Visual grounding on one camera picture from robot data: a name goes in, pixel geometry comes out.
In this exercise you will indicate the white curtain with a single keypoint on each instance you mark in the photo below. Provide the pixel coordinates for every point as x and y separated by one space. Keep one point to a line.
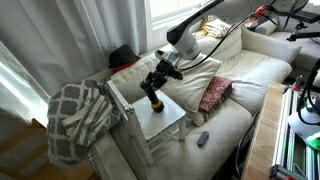
66 36

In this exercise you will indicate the black camera stand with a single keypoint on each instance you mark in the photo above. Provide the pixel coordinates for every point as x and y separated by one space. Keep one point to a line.
300 20

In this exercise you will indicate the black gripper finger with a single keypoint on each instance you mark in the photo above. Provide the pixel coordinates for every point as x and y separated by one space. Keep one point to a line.
146 83
159 81

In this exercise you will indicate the large beige pillow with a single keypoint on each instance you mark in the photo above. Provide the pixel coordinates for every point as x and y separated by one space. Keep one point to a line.
196 83

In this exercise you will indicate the black remote control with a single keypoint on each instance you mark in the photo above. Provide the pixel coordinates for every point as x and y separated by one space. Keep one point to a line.
202 138

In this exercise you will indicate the red patterned cushion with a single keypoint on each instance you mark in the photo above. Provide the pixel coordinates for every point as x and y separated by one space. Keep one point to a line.
215 93

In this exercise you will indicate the yellow black flashlight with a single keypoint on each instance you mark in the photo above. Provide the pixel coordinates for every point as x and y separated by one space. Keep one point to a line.
156 103

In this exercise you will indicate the grey white patterned blanket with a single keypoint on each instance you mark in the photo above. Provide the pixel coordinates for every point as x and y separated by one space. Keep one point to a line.
71 116

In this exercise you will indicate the floral yellow pillow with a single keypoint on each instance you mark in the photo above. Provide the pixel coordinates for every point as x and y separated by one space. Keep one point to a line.
216 26

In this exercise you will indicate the black hat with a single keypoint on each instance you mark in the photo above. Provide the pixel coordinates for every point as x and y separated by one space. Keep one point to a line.
121 55

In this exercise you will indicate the white wooden chair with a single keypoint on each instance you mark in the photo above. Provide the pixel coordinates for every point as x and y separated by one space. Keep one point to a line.
156 116

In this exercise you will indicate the silver metal frame rack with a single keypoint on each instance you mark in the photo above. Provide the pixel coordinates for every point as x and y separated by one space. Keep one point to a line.
293 153

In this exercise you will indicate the beige fabric sofa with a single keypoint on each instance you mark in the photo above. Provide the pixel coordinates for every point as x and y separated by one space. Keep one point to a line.
213 140

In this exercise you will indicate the white green-lit device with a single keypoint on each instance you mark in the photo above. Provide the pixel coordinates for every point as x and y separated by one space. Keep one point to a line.
306 126

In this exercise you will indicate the white window frame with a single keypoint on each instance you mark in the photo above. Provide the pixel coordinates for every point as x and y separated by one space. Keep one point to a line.
166 13

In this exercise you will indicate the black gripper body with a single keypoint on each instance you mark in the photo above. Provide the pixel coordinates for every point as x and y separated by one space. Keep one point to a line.
165 68

